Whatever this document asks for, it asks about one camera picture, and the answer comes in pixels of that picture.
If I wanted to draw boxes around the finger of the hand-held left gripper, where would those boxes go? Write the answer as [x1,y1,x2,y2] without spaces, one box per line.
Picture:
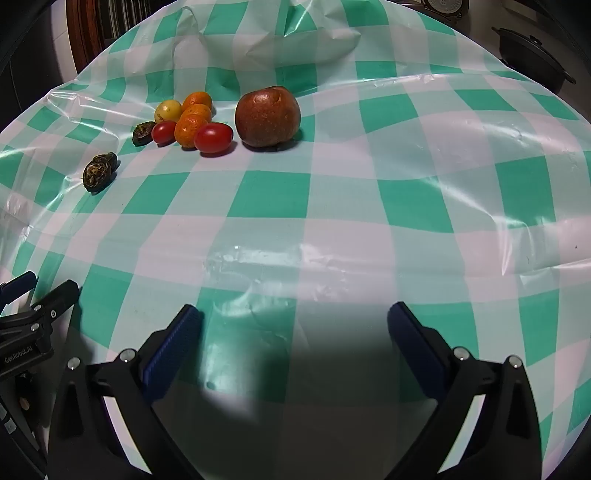
[0,271,38,308]
[27,279,81,343]

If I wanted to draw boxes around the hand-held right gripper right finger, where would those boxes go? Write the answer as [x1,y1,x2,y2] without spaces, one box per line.
[382,301,542,480]

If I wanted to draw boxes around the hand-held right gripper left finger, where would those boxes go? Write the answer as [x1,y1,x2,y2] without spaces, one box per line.
[48,304,205,480]

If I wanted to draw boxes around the small orange kumquat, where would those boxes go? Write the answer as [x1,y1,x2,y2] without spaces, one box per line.
[174,115,208,149]
[181,104,212,123]
[183,91,213,112]

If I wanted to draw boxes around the large red cherry tomato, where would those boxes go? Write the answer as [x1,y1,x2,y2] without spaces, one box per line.
[193,122,234,153]

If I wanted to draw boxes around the red apple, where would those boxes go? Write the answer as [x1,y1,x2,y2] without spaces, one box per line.
[235,86,302,149]

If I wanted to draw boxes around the green checked plastic tablecloth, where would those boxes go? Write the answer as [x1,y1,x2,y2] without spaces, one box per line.
[0,0,591,480]

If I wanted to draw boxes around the small red cherry tomato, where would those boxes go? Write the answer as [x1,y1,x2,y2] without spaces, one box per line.
[151,120,178,145]

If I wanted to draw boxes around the yellow cherry tomato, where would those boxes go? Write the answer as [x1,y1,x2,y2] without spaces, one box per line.
[154,100,183,124]

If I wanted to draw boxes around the brown wooden chair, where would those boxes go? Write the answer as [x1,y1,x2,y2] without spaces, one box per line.
[66,0,110,75]

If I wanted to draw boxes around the metal rack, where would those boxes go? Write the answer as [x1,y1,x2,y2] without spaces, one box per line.
[99,0,182,43]

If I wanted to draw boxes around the black cooking pot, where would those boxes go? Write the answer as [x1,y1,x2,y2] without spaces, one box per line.
[490,26,578,93]

